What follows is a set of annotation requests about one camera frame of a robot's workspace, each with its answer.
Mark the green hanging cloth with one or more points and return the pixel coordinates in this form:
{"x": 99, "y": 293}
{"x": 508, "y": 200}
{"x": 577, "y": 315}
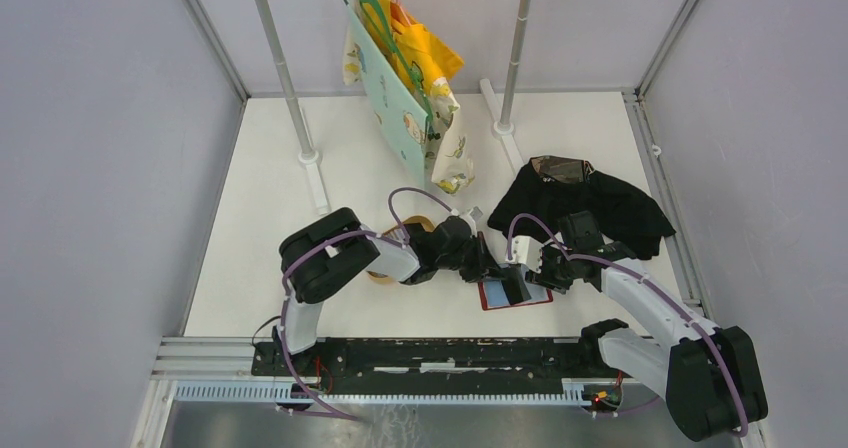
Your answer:
{"x": 372, "y": 57}

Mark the left metal rack pole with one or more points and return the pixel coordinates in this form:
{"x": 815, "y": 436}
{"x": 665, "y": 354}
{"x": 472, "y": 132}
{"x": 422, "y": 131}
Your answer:
{"x": 309, "y": 157}

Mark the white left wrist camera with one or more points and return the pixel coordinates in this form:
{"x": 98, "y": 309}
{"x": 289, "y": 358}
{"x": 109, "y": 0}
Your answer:
{"x": 472, "y": 217}

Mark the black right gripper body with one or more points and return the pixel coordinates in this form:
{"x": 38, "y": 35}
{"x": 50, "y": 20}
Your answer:
{"x": 557, "y": 270}

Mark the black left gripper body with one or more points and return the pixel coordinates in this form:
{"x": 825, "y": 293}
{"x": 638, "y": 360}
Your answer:
{"x": 469, "y": 261}

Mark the black credit card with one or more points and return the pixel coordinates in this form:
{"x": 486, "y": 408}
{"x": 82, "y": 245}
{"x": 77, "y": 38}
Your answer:
{"x": 514, "y": 284}

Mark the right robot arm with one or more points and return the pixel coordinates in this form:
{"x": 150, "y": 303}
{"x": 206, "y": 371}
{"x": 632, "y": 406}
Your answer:
{"x": 708, "y": 376}

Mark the black shirt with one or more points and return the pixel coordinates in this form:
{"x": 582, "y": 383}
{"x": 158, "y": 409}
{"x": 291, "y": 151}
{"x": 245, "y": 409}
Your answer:
{"x": 551, "y": 188}

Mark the metal rack pole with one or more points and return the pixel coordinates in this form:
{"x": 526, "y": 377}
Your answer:
{"x": 500, "y": 108}
{"x": 309, "y": 157}

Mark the yellow floral hanging cloth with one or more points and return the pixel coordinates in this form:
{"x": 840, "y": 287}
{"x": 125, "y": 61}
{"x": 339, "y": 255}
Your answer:
{"x": 449, "y": 162}

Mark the right metal rack pole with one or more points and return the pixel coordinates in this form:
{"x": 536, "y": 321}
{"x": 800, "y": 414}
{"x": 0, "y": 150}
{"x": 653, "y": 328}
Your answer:
{"x": 500, "y": 108}

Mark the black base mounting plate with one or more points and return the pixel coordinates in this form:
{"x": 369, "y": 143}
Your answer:
{"x": 442, "y": 366}

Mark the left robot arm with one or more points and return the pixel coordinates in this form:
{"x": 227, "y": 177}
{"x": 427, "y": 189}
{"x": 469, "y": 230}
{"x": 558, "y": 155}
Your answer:
{"x": 322, "y": 258}

